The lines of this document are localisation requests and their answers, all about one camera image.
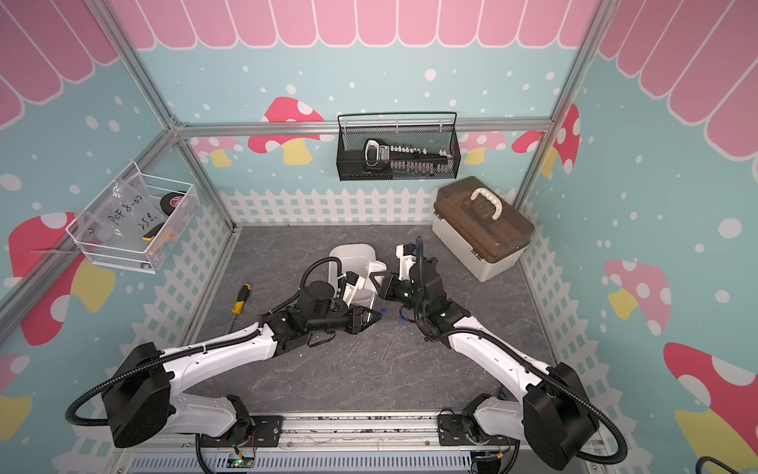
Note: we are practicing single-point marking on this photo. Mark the black wire wall basket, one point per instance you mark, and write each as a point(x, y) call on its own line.
point(431, 130)

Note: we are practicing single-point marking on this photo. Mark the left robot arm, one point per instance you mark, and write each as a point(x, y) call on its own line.
point(149, 393)

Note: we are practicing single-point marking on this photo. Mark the yellow black screwdriver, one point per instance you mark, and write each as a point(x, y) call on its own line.
point(241, 299)

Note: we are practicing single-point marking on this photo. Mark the white plastic tray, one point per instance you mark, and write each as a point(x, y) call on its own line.
point(354, 258)

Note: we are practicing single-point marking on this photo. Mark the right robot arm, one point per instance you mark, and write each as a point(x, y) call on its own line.
point(550, 411)

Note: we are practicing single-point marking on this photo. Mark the black tape roll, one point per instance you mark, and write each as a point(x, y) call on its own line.
point(170, 201)

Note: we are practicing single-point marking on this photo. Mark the clear labelled plastic bag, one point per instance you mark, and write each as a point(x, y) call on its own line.
point(122, 216)

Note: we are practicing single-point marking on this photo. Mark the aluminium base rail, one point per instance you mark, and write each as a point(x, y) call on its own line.
point(358, 442)

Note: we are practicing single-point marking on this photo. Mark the white wire wall basket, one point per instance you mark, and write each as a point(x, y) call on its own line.
point(105, 256)

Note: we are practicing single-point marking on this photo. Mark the brown lid storage box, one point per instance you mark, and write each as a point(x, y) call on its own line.
point(480, 228)

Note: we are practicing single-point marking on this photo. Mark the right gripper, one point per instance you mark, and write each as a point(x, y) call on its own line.
point(388, 287)

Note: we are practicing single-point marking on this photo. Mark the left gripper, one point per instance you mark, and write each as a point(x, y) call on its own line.
point(356, 323)

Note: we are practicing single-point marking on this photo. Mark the socket set in basket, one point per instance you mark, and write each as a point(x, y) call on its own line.
point(398, 161)

